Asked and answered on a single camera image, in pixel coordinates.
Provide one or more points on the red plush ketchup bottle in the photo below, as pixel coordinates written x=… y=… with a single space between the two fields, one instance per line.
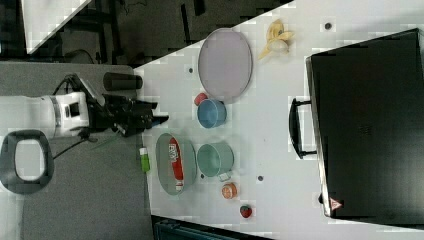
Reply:
x=176 y=163

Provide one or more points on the lilac round plate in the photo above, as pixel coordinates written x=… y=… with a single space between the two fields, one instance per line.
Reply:
x=225 y=64

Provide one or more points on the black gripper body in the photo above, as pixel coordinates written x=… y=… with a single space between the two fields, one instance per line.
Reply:
x=119 y=113

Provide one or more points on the red strawberry near table edge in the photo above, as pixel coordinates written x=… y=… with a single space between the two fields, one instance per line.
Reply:
x=246 y=211

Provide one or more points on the orange slice toy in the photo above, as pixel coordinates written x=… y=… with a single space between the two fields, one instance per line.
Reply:
x=229 y=191

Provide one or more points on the black cylinder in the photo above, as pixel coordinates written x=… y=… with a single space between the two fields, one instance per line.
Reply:
x=119 y=81

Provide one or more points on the black oval ring stand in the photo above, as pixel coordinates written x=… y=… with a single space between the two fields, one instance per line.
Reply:
x=9 y=175

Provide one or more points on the black toaster oven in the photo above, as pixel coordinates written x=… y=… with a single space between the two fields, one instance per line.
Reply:
x=366 y=103

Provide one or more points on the green white marker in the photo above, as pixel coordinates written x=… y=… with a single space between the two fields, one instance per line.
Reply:
x=144 y=159

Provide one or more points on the red strawberry near blue bowl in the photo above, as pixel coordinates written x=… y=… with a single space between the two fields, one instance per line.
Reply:
x=199 y=98

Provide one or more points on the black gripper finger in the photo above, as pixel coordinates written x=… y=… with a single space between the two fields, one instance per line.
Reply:
x=158 y=120

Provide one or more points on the green mug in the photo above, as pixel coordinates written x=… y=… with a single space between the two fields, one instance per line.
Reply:
x=216 y=160

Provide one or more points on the blue bowl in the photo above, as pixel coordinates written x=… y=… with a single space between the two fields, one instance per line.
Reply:
x=211 y=113

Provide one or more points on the green oval strainer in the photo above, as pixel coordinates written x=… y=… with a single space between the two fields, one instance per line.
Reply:
x=165 y=171

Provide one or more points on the peeled toy banana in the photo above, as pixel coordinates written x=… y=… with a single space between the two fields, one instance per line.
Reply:
x=276 y=39

